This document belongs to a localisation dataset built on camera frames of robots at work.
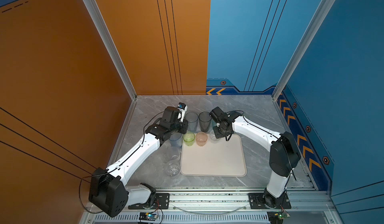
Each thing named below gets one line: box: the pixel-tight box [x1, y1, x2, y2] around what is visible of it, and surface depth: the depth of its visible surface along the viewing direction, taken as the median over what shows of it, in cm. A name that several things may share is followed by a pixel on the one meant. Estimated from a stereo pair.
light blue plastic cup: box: [169, 132, 183, 151], surface depth 88 cm
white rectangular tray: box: [180, 133, 247, 177], surface depth 89 cm
